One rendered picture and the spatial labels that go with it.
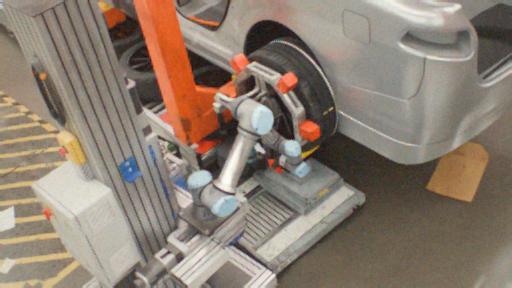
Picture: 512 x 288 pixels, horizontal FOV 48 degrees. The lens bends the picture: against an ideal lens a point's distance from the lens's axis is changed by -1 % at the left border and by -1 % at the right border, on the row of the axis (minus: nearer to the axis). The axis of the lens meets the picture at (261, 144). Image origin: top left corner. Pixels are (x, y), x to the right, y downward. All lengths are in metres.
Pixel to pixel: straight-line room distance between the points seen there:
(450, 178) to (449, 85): 1.45
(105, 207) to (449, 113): 1.61
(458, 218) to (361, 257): 0.68
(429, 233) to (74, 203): 2.18
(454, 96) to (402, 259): 1.22
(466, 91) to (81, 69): 1.68
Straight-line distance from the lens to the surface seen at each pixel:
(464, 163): 4.18
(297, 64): 3.12
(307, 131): 3.07
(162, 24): 3.26
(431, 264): 3.58
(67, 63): 2.22
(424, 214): 3.83
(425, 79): 2.67
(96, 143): 2.43
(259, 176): 3.92
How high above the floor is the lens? 2.83
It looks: 40 degrees down
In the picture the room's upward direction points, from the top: 10 degrees counter-clockwise
